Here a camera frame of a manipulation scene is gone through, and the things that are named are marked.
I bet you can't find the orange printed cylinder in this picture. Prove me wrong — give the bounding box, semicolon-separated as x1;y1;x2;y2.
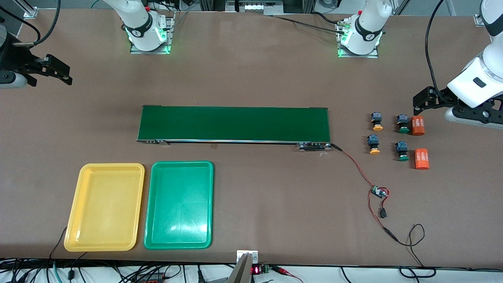
411;116;426;136
415;148;430;170

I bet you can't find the small controller circuit board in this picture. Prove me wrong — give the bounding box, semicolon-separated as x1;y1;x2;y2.
370;185;390;200

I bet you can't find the yellow plastic tray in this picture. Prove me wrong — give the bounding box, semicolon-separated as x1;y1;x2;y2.
64;163;145;252

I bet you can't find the green plastic tray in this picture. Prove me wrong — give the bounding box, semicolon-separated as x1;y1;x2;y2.
144;160;215;250

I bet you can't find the green conveyor belt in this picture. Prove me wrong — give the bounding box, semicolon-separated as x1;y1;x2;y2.
136;105;332;152

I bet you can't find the white indicator device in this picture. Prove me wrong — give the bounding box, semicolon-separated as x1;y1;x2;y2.
236;0;285;13

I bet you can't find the orange power strip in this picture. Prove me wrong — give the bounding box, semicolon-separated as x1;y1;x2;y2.
132;272;166;283

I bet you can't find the red clip lead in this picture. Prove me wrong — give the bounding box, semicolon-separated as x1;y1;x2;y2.
271;265;304;283

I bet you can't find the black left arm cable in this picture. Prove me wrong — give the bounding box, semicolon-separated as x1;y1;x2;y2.
425;0;457;103

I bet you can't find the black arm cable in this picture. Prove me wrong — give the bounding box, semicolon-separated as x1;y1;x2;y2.
0;0;62;46
425;0;457;103

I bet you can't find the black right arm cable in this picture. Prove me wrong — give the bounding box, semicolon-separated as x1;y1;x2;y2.
0;0;62;46

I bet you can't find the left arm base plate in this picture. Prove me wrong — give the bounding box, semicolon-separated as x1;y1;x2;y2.
337;20;380;59

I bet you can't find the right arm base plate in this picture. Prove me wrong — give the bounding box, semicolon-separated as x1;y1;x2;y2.
129;12;174;55

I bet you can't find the black base power cable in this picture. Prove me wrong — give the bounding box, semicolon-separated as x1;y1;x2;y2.
270;11;349;36

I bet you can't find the thin black cable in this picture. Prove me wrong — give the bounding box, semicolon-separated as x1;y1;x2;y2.
396;224;437;278

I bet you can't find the black cable by tray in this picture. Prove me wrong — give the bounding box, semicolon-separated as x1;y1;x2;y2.
49;227;68;261

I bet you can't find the metal camera bracket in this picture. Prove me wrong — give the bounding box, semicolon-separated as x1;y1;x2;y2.
227;250;259;283

